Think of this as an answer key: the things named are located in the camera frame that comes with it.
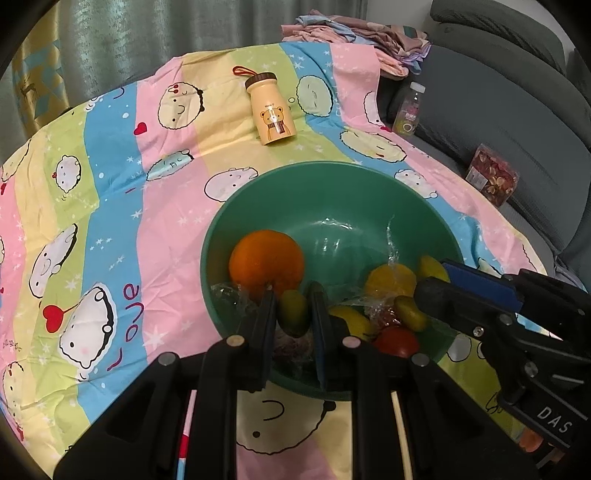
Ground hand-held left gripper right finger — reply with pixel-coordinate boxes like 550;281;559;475
308;281;541;480

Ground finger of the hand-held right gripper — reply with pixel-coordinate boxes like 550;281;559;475
414;276;515;340
438;260;527;317

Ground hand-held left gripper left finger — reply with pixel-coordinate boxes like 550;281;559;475
53;284;278;480

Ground green plastic bowl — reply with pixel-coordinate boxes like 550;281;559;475
201;162;465;401

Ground yellow fruits in plastic wrap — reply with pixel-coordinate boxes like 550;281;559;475
360;217;416;324

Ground purple grapes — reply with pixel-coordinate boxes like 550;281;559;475
273;335;315;370

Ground clear plastic wrap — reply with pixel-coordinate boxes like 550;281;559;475
210;281;262;325

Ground orange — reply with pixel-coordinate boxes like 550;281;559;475
228;230;305;301

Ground red snack packet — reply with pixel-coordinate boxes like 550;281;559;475
464;144;520;208

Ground colourful cartoon printed blanket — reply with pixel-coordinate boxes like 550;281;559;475
0;41;550;480

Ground clear plastic drink bottle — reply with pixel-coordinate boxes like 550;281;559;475
392;82;428;138

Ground grey sofa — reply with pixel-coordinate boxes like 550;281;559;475
379;0;591;296

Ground yellow bear print bottle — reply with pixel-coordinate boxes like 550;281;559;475
232;66;296;146

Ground pile of folded clothes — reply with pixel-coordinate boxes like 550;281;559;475
281;9;432;77

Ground grey green curtain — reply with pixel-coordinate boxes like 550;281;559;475
46;0;370;86

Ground gold patterned curtain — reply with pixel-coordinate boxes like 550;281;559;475
9;18;79;134

